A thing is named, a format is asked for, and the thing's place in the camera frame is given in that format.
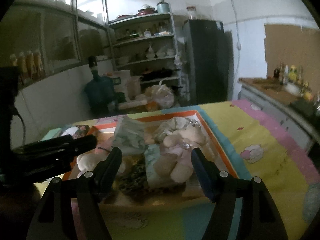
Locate pink cloth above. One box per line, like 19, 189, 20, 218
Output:
94, 136, 113, 156

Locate green cloth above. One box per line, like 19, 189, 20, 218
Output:
112, 116, 145, 155

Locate mint patterned tissue pack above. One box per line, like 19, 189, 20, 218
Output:
144, 144, 178, 189

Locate beige plush toy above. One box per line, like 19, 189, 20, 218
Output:
160, 127, 217, 184

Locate white floral cloth roll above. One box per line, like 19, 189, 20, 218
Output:
152, 116, 201, 143

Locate white teddy bear purple dress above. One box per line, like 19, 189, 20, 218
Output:
76, 153, 109, 178

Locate floral tissue pack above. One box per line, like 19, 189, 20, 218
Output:
60, 125, 90, 139

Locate colourful cartoon play mat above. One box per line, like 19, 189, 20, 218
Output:
32, 98, 320, 240

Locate blue water jug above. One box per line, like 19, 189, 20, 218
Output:
84, 56, 118, 117

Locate leopard print cloth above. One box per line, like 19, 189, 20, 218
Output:
116, 154, 185, 203

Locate orange rimmed cardboard tray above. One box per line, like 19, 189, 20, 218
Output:
63, 110, 236, 211

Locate wooden kitchen counter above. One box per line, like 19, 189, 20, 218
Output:
238, 78, 319, 152

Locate white plastic bag on floor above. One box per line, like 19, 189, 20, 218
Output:
144, 78, 175, 109

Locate white bowl on counter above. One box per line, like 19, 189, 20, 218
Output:
285, 82, 301, 96

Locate yellow green bottle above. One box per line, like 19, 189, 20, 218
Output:
288, 65, 298, 83

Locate white metal shelf rack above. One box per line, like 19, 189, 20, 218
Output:
108, 12, 185, 101

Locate dark grey refrigerator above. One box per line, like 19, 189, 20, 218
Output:
183, 20, 229, 105

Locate cardboard sheet on wall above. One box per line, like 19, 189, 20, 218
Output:
265, 24, 320, 93

